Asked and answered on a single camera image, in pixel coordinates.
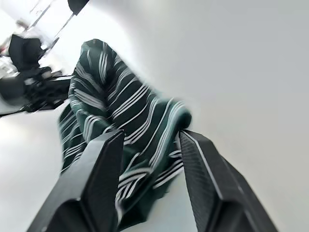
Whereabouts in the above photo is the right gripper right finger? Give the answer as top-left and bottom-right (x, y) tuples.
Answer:
(178, 129), (281, 232)

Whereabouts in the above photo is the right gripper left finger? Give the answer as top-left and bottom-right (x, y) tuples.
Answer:
(26, 129), (125, 232)

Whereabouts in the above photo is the green white striped T-shirt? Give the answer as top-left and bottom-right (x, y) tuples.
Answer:
(57, 38), (193, 232)

